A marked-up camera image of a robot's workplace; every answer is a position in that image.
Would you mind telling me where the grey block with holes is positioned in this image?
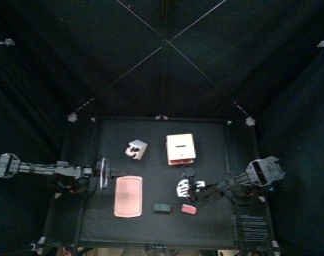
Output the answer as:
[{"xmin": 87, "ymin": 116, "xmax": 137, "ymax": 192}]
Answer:
[{"xmin": 124, "ymin": 139, "xmax": 149, "ymax": 161}]

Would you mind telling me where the grey table corner clamp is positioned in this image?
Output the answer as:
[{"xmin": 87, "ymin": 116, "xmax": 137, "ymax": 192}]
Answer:
[{"xmin": 29, "ymin": 236, "xmax": 48, "ymax": 256}]

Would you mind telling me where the dark green small block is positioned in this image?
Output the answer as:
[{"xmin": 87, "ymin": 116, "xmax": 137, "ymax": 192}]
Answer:
[{"xmin": 152, "ymin": 203, "xmax": 172, "ymax": 214}]

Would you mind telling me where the red small block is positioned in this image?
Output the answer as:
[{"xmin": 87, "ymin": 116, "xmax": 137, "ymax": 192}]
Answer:
[{"xmin": 180, "ymin": 203, "xmax": 198, "ymax": 215}]

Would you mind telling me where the white box with red base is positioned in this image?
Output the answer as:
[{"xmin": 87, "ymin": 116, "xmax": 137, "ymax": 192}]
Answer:
[{"xmin": 164, "ymin": 133, "xmax": 198, "ymax": 166}]

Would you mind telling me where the pink rectangular tray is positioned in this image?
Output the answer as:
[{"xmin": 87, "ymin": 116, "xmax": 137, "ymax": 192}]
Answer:
[{"xmin": 112, "ymin": 175, "xmax": 144, "ymax": 219}]

